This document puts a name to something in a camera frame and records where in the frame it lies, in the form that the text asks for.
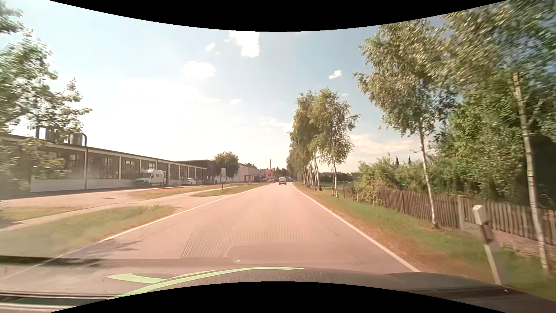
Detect white low building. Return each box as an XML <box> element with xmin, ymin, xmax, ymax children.
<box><xmin>230</xmin><ymin>163</ymin><xmax>263</xmax><ymax>183</ymax></box>

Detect round leafy tree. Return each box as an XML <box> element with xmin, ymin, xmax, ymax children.
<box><xmin>212</xmin><ymin>151</ymin><xmax>240</xmax><ymax>182</ymax></box>

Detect row of birch trees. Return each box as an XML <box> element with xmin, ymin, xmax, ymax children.
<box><xmin>287</xmin><ymin>0</ymin><xmax>556</xmax><ymax>275</ymax></box>

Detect grey asphalt road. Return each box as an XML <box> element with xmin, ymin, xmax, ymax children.
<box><xmin>0</xmin><ymin>183</ymin><xmax>421</xmax><ymax>283</ymax></box>

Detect road markings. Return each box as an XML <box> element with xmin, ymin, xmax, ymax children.
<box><xmin>0</xmin><ymin>183</ymin><xmax>421</xmax><ymax>281</ymax></box>

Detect bushes behind fence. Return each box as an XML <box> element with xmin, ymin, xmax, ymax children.
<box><xmin>354</xmin><ymin>154</ymin><xmax>439</xmax><ymax>204</ymax></box>

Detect white van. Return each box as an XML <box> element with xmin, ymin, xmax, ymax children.
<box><xmin>134</xmin><ymin>169</ymin><xmax>166</xmax><ymax>188</ymax></box>

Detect grass verge with fence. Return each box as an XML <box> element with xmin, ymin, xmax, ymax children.
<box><xmin>294</xmin><ymin>183</ymin><xmax>556</xmax><ymax>301</ymax></box>

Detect brown wooden picket fence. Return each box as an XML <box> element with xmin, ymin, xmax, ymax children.
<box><xmin>342</xmin><ymin>186</ymin><xmax>556</xmax><ymax>247</ymax></box>

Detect car's own bonnet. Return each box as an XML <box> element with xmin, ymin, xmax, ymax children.
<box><xmin>0</xmin><ymin>257</ymin><xmax>556</xmax><ymax>313</ymax></box>

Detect long flat industrial building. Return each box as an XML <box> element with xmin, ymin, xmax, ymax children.
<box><xmin>0</xmin><ymin>126</ymin><xmax>222</xmax><ymax>194</ymax></box>

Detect paved side path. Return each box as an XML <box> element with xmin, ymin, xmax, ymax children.
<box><xmin>0</xmin><ymin>186</ymin><xmax>237</xmax><ymax>232</ymax></box>

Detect grass verge strip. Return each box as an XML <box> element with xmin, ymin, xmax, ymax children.
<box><xmin>0</xmin><ymin>183</ymin><xmax>271</xmax><ymax>258</ymax></box>

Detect large leafy tree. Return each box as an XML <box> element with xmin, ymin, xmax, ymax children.
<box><xmin>0</xmin><ymin>0</ymin><xmax>93</xmax><ymax>194</ymax></box>

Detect white marker post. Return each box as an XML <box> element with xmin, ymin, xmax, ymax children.
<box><xmin>472</xmin><ymin>205</ymin><xmax>507</xmax><ymax>286</ymax></box>

